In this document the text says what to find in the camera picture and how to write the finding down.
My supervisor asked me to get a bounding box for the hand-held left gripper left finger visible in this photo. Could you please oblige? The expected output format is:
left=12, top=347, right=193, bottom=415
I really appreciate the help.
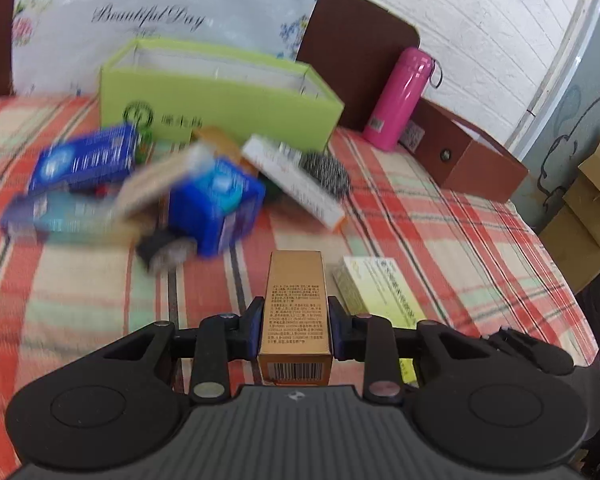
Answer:
left=102, top=297, right=267, bottom=404

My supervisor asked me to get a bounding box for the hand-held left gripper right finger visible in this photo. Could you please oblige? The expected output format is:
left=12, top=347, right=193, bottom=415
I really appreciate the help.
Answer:
left=327, top=296, right=487, bottom=404

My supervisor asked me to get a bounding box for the golden tall carton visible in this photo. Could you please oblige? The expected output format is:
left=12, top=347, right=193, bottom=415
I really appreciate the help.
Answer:
left=257, top=250, right=336, bottom=387

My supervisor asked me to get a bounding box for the pale yellow medicine carton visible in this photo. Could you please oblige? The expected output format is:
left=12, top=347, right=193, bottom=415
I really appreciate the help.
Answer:
left=332, top=256, right=428, bottom=387

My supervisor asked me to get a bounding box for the black tape roll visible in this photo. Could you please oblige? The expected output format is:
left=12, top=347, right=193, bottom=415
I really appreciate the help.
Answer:
left=136, top=232, right=201, bottom=274

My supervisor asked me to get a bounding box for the blue and teal carton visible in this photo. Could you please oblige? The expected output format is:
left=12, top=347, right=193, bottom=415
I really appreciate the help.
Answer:
left=167, top=157, right=266, bottom=256

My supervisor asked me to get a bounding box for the white and orange long carton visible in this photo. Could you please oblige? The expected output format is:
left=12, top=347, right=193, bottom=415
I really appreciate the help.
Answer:
left=241, top=134, right=346, bottom=231

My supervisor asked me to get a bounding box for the steel wool scrubber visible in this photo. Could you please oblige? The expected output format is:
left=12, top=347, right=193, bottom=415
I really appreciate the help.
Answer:
left=297, top=152, right=352, bottom=201

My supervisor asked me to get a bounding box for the plaid bed sheet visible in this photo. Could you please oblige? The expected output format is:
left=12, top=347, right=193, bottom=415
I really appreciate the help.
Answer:
left=0, top=95, right=599, bottom=472

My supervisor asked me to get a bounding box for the beige carton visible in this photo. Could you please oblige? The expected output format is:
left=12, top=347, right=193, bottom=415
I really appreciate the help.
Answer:
left=115, top=145, right=216, bottom=221

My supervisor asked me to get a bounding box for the orange-brown carton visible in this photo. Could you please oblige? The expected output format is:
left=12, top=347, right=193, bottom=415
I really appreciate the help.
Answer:
left=192, top=127, right=244, bottom=161

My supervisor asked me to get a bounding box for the brown open box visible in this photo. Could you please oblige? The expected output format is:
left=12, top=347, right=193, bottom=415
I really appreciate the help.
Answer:
left=402, top=97, right=530, bottom=204

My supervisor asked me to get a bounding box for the small green item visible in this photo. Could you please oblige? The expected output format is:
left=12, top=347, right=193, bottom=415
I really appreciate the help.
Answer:
left=137, top=130, right=155, bottom=164

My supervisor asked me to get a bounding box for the lime green open box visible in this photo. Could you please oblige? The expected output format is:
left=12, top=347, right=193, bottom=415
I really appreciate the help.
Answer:
left=99, top=39, right=345, bottom=154

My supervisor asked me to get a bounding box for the blue toothpaste carton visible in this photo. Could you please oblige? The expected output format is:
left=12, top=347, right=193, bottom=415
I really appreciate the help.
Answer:
left=0, top=192, right=126, bottom=242

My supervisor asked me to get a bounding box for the pink thermos bottle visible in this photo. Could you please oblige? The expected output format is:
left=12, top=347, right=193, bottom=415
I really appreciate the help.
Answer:
left=362, top=46, right=444, bottom=151

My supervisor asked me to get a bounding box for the blue carton with white print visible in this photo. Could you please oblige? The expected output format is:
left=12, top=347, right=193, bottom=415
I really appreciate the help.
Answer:
left=27, top=124, right=140, bottom=194

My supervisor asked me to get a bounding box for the cardboard box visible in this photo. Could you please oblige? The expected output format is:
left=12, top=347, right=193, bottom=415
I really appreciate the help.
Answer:
left=537, top=205, right=600, bottom=267
left=562, top=130, right=600, bottom=251

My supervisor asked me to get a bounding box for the floral white pillow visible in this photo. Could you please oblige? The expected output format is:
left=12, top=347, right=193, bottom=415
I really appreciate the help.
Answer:
left=10, top=0, right=326, bottom=99

